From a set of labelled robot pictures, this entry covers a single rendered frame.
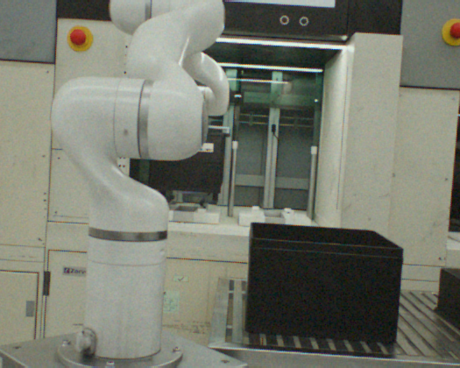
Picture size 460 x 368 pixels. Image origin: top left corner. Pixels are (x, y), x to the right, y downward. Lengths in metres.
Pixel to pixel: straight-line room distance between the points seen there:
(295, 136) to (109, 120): 1.70
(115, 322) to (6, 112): 0.93
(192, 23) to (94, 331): 0.58
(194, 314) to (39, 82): 0.73
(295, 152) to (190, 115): 1.67
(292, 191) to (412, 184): 0.93
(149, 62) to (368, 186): 0.78
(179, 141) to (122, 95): 0.10
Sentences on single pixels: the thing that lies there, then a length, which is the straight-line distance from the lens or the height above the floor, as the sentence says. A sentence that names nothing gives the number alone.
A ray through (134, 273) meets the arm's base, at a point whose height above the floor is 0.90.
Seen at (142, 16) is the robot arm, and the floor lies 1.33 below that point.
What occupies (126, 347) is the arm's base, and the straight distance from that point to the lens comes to 0.97.
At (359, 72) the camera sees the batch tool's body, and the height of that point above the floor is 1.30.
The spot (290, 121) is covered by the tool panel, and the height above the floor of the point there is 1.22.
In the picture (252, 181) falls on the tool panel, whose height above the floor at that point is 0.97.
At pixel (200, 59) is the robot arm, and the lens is 1.59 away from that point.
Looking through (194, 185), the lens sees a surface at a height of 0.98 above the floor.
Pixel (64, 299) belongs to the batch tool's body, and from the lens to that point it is 1.76.
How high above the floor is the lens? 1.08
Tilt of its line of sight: 3 degrees down
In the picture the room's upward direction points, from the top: 4 degrees clockwise
